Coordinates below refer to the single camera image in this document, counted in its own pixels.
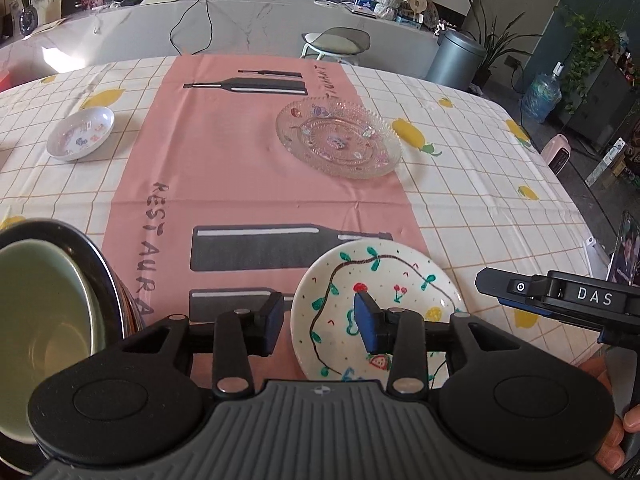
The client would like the white marble tv cabinet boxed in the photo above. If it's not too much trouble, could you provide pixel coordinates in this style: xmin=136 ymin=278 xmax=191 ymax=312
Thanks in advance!
xmin=0 ymin=0 xmax=441 ymax=81

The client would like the small white patterned dish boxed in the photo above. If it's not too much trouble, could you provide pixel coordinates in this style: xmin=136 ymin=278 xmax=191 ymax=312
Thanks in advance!
xmin=46 ymin=106 xmax=116 ymax=163

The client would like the pink space heater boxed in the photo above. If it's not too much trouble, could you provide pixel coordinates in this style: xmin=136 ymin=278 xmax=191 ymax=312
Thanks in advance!
xmin=547 ymin=132 xmax=576 ymax=176

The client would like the blue glass vase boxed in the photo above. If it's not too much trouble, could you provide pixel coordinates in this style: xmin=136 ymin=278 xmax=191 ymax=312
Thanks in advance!
xmin=19 ymin=5 xmax=39 ymax=36

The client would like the black smartphone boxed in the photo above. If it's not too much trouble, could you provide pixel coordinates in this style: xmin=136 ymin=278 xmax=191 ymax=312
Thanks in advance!
xmin=607 ymin=210 xmax=640 ymax=288

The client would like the checked lemon print tablecloth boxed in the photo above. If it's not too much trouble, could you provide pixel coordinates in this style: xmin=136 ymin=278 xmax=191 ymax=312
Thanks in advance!
xmin=0 ymin=52 xmax=612 ymax=411

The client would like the black cable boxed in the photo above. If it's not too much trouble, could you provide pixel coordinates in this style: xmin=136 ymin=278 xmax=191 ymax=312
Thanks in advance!
xmin=169 ymin=0 xmax=216 ymax=56

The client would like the paper sheet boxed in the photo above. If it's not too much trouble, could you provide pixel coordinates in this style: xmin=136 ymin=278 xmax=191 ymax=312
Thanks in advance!
xmin=22 ymin=17 xmax=68 ymax=36

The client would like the person's right hand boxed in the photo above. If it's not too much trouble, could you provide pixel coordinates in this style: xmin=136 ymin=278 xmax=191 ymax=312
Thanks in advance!
xmin=580 ymin=354 xmax=640 ymax=473

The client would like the white rolling stool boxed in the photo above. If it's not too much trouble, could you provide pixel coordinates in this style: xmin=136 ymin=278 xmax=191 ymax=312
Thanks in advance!
xmin=301 ymin=27 xmax=372 ymax=66

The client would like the green ceramic bowl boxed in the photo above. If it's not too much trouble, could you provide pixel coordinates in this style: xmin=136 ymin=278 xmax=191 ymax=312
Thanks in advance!
xmin=0 ymin=239 xmax=109 ymax=444

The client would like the tall potted plant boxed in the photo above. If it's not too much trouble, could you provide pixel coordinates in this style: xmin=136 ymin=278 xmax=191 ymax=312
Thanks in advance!
xmin=462 ymin=0 xmax=543 ymax=89

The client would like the dark cabinet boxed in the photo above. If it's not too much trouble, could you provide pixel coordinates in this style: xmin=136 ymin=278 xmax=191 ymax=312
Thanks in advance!
xmin=570 ymin=55 xmax=640 ymax=151

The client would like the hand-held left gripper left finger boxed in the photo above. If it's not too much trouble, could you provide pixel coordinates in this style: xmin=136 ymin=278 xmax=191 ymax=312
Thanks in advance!
xmin=122 ymin=292 xmax=285 ymax=398

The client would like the grey metal trash can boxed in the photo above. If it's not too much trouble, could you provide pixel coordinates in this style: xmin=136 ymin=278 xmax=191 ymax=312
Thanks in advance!
xmin=425 ymin=29 xmax=487 ymax=92

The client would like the white phone stand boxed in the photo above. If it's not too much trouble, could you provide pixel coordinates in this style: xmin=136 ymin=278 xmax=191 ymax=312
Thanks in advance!
xmin=582 ymin=235 xmax=618 ymax=281

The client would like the white painted plate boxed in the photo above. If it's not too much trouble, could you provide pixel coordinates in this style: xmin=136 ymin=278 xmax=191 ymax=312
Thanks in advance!
xmin=291 ymin=240 xmax=469 ymax=384

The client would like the blue water jug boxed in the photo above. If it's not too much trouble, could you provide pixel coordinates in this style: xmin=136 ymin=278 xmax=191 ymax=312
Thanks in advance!
xmin=522 ymin=62 xmax=563 ymax=124

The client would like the orange steel bowl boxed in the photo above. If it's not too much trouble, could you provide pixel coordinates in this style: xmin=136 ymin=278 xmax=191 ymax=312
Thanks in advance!
xmin=0 ymin=219 xmax=141 ymax=457

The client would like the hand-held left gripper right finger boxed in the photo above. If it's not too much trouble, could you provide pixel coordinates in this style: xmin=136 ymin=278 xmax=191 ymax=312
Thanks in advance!
xmin=354 ymin=291 xmax=523 ymax=395

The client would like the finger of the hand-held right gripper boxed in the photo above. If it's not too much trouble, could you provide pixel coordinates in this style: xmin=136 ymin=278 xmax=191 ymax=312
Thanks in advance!
xmin=475 ymin=267 xmax=548 ymax=317

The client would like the white and blue carton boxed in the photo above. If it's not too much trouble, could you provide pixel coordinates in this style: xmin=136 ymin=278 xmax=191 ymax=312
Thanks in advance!
xmin=585 ymin=137 xmax=628 ymax=189

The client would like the green ivy plant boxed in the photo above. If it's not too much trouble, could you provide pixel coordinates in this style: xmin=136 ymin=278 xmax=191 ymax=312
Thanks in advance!
xmin=555 ymin=5 xmax=623 ymax=116

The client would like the clear glass plate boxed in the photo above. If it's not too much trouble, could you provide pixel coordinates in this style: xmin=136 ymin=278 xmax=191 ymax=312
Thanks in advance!
xmin=275 ymin=96 xmax=404 ymax=180

